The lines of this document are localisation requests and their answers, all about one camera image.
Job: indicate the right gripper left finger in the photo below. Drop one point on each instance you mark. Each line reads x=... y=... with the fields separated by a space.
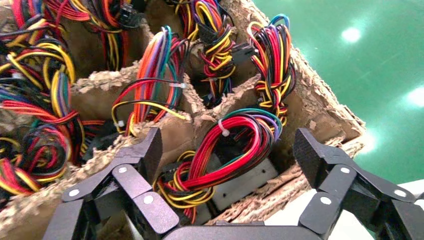
x=132 y=182

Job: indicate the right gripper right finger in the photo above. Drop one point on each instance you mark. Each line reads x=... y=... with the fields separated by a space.
x=338 y=179

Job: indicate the worn cardboard divider box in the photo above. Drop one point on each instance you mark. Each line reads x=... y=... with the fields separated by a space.
x=318 y=109

